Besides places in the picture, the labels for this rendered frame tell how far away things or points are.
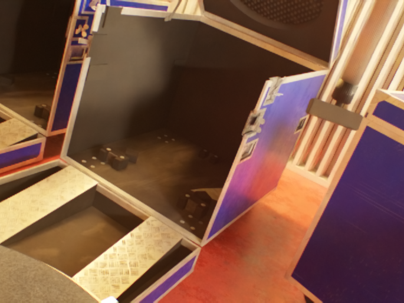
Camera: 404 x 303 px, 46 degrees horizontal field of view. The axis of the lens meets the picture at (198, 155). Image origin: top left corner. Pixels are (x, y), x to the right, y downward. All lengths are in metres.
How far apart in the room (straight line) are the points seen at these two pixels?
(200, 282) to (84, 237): 0.56
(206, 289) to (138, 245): 0.38
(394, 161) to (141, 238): 1.07
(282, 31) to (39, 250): 1.74
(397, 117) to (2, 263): 1.48
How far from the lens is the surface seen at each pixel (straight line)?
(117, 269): 1.99
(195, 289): 2.21
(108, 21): 2.36
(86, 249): 2.18
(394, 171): 1.92
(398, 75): 3.74
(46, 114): 2.90
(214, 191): 2.66
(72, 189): 2.33
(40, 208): 2.22
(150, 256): 2.06
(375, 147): 1.94
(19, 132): 2.73
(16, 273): 0.80
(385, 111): 1.92
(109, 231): 2.31
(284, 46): 2.90
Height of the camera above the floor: 1.32
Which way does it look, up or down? 22 degrees down
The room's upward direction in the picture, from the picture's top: 20 degrees clockwise
